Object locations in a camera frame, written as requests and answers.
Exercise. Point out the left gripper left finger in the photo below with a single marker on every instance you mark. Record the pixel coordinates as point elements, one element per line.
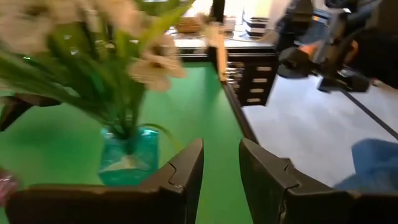
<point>124,205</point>

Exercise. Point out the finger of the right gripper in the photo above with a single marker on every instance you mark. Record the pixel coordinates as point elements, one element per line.
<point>18,107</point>

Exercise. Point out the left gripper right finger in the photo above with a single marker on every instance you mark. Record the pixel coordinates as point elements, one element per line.
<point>280,202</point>

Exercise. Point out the teal glass vase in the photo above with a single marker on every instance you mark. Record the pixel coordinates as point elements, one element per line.
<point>130,168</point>

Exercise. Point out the white artificial flower bunch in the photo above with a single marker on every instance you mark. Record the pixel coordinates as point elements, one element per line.
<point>155,68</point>
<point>62,77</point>

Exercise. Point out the purple ribbed glass vase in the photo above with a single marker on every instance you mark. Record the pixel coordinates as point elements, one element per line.
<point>7,186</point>

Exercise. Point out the blue fabric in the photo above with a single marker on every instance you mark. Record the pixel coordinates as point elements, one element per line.
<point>373,165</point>

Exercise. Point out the green table mat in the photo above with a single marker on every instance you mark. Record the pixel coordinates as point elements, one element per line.
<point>192,109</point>

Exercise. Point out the black drawer cabinet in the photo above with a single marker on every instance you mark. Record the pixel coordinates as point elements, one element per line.
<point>258,77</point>

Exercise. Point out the black office chair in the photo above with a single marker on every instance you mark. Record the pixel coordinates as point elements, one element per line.
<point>295,40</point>

